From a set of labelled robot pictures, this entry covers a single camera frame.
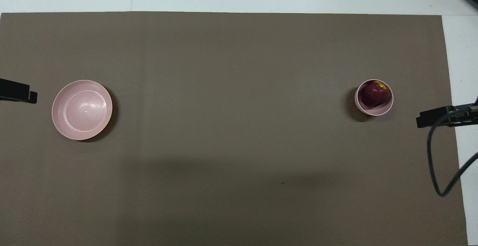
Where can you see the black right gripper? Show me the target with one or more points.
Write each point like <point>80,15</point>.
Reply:
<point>466,115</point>

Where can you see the brown table mat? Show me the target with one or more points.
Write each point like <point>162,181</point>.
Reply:
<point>239,145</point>

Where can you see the pink plate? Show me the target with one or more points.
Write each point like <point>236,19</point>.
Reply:
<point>82,109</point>

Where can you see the red apple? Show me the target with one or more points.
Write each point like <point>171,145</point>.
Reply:
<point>373,93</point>

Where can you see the pink bowl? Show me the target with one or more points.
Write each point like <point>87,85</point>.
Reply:
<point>373,111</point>

